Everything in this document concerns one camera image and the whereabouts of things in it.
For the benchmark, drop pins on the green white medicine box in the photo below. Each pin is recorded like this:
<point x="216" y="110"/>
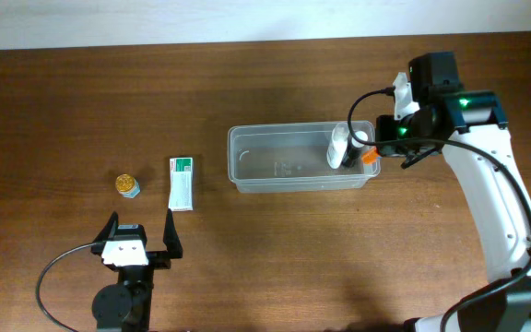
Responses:
<point x="181" y="184"/>

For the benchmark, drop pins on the small jar gold lid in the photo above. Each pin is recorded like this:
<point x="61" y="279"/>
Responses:
<point x="127" y="186"/>

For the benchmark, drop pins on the black bottle white cap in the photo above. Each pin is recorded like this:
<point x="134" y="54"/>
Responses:
<point x="354" y="149"/>

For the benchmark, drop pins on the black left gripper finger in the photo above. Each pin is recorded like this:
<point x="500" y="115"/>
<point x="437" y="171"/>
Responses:
<point x="109" y="229"/>
<point x="171" y="239"/>

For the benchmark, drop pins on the clear plastic container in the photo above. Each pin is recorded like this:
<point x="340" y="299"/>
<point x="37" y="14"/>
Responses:
<point x="273" y="158"/>

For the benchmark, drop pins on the orange tablet tube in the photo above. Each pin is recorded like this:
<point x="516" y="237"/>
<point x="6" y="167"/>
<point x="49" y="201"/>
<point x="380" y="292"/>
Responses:
<point x="370" y="156"/>

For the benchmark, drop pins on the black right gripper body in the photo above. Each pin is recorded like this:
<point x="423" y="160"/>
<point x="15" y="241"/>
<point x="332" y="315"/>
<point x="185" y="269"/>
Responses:
<point x="388" y="128"/>

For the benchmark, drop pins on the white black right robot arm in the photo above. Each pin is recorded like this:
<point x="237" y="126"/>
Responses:
<point x="475" y="142"/>

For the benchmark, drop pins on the white tube bottle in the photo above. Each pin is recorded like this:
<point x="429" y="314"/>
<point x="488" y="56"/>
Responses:
<point x="337" y="145"/>

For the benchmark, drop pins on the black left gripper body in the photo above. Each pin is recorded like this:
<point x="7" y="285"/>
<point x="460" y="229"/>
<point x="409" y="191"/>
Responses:
<point x="159" y="259"/>

